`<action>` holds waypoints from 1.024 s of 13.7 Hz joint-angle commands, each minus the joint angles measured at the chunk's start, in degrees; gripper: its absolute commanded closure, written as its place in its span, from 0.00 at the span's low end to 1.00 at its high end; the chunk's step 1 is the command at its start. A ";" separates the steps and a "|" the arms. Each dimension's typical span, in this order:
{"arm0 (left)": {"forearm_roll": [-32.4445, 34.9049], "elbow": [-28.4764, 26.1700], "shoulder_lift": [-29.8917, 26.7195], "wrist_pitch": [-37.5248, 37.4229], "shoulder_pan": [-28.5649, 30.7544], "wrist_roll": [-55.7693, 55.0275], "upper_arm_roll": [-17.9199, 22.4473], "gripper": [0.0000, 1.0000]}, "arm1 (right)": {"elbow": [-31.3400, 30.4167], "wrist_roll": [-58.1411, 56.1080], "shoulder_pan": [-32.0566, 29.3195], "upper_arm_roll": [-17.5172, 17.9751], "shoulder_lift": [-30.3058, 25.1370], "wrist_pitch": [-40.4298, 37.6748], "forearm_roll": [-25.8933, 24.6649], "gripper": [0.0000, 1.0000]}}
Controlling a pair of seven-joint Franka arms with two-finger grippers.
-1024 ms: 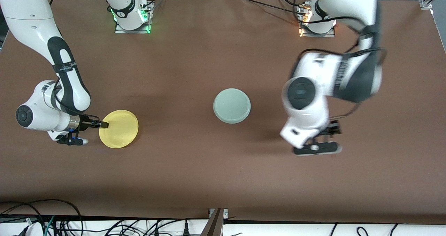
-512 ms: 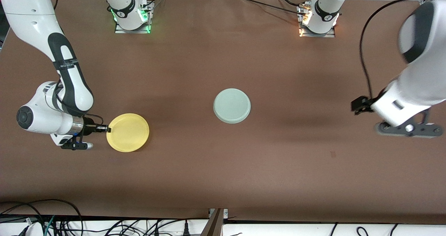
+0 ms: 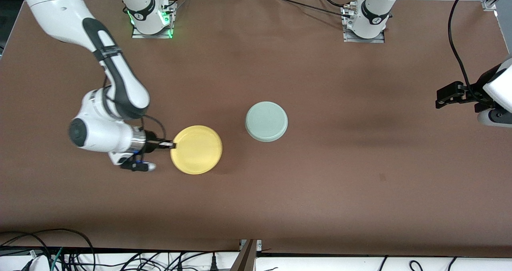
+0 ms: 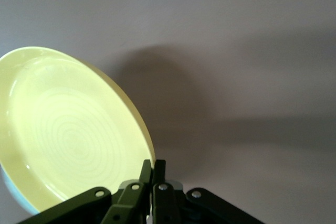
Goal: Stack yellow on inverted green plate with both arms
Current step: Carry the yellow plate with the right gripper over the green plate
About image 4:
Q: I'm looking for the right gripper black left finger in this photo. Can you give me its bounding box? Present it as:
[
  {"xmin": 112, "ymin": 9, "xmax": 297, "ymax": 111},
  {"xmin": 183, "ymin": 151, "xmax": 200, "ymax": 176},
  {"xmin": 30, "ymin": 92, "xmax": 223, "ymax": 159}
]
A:
[{"xmin": 18, "ymin": 158, "xmax": 155, "ymax": 224}]

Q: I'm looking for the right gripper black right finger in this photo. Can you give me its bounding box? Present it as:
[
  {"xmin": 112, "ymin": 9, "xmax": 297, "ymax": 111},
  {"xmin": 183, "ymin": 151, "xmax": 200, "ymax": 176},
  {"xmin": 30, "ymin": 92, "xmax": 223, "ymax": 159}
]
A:
[{"xmin": 151, "ymin": 158, "xmax": 265, "ymax": 224}]

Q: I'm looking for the yellow plate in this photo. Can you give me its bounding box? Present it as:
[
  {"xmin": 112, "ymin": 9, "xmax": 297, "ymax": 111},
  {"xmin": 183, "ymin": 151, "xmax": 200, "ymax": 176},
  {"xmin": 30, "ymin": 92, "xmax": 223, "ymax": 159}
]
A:
[{"xmin": 0, "ymin": 46, "xmax": 156, "ymax": 215}]

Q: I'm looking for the brown table mat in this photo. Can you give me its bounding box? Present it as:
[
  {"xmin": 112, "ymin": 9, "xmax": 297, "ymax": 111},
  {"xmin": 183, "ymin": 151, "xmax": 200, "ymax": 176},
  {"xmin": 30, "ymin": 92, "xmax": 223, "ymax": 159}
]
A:
[{"xmin": 0, "ymin": 0, "xmax": 336, "ymax": 224}]

